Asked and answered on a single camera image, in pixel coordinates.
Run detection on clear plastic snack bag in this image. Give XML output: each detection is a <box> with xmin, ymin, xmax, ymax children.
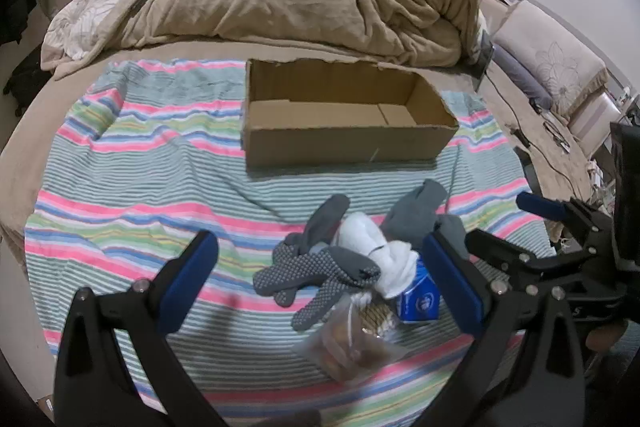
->
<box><xmin>292</xmin><ymin>294</ymin><xmax>406</xmax><ymax>384</ymax></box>

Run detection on eyeglasses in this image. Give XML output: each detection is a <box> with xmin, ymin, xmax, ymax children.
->
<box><xmin>542</xmin><ymin>117</ymin><xmax>572</xmax><ymax>154</ymax></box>

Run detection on white floral quilt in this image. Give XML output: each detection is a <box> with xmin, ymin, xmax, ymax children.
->
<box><xmin>41</xmin><ymin>0</ymin><xmax>186</xmax><ymax>62</ymax></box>

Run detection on small blue box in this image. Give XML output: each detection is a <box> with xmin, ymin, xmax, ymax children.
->
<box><xmin>397</xmin><ymin>259</ymin><xmax>442</xmax><ymax>323</ymax></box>

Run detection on beige floral pillow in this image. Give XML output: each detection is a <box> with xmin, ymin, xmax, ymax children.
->
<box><xmin>492</xmin><ymin>0</ymin><xmax>609</xmax><ymax>118</ymax></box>

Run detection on black bag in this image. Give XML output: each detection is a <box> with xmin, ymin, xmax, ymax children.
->
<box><xmin>2</xmin><ymin>42</ymin><xmax>56</xmax><ymax>118</ymax></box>

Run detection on white pillow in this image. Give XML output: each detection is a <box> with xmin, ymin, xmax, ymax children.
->
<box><xmin>569</xmin><ymin>91</ymin><xmax>632</xmax><ymax>144</ymax></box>

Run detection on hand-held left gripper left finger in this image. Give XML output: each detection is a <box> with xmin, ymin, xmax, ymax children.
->
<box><xmin>54</xmin><ymin>229</ymin><xmax>226</xmax><ymax>427</ymax></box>

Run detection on black cable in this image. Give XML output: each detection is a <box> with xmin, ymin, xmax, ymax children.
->
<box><xmin>486</xmin><ymin>72</ymin><xmax>601</xmax><ymax>208</ymax></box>

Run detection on grey sock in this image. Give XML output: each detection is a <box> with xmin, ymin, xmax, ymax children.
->
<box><xmin>382</xmin><ymin>179</ymin><xmax>448</xmax><ymax>248</ymax></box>
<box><xmin>434</xmin><ymin>214</ymin><xmax>471</xmax><ymax>260</ymax></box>
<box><xmin>299</xmin><ymin>194</ymin><xmax>351</xmax><ymax>258</ymax></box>

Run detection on striped blanket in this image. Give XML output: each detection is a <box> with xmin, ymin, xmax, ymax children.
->
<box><xmin>24</xmin><ymin>59</ymin><xmax>558</xmax><ymax>427</ymax></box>

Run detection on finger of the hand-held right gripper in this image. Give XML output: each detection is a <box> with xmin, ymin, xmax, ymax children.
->
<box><xmin>516</xmin><ymin>192</ymin><xmax>615</xmax><ymax>254</ymax></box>
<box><xmin>465</xmin><ymin>229</ymin><xmax>608</xmax><ymax>286</ymax></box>

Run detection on dark tablet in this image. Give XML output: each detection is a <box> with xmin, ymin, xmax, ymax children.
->
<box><xmin>472</xmin><ymin>32</ymin><xmax>497</xmax><ymax>80</ymax></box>

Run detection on grey dotted glove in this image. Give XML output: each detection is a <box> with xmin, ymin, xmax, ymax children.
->
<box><xmin>291</xmin><ymin>279</ymin><xmax>360</xmax><ymax>333</ymax></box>
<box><xmin>252</xmin><ymin>247</ymin><xmax>382</xmax><ymax>308</ymax></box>

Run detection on blue-grey pillow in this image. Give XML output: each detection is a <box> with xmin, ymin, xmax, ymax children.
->
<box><xmin>489</xmin><ymin>44</ymin><xmax>554</xmax><ymax>108</ymax></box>

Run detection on cardboard box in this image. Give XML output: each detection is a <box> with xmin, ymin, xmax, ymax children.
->
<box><xmin>241</xmin><ymin>58</ymin><xmax>460</xmax><ymax>170</ymax></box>

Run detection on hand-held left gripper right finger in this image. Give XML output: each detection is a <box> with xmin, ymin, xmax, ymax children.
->
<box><xmin>415</xmin><ymin>232</ymin><xmax>586</xmax><ymax>427</ymax></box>

